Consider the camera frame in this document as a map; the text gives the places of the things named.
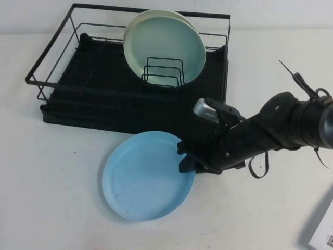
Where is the long black zip tie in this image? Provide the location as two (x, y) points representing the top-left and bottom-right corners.
(279, 59), (321, 105)

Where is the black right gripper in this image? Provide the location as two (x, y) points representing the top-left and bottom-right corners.
(176, 126), (247, 175)

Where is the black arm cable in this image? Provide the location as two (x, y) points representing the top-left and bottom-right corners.
(248, 150), (270, 179)

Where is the black wire dish rack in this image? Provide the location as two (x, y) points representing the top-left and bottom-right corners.
(24, 3), (232, 101)

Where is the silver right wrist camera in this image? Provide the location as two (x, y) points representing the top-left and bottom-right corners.
(193, 97), (246, 136)

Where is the pale green plate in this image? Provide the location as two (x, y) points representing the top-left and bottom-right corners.
(125, 17), (207, 87)

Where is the cream plate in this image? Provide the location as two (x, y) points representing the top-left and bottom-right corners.
(123, 9), (196, 76)

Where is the short black zip tie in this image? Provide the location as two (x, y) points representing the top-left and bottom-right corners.
(313, 146), (329, 170)

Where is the black plastic drip tray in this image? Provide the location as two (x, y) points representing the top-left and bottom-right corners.
(39, 32), (229, 136)

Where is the light blue plate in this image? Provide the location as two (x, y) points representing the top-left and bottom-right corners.
(101, 130), (196, 222)

